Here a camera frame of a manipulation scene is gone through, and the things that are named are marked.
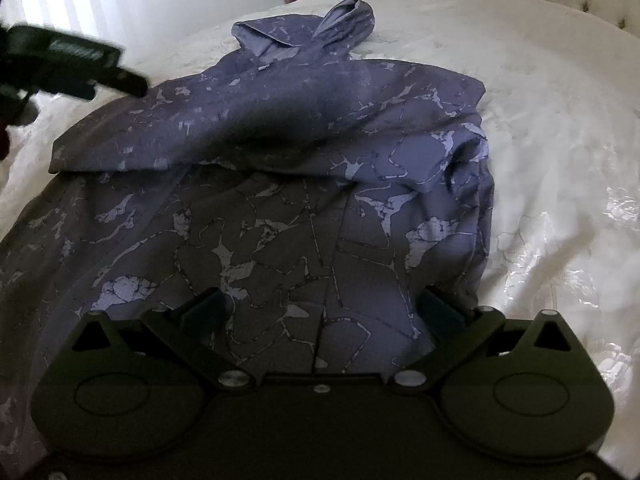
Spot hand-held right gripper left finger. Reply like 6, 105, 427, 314
72, 287, 252, 392

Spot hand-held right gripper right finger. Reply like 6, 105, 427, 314
391, 286, 574, 392

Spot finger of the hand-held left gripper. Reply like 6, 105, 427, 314
94, 66, 149, 99

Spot dark grey patterned cloth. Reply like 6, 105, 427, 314
0, 0, 496, 467

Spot white bed with bedspread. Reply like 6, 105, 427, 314
0, 0, 640, 463

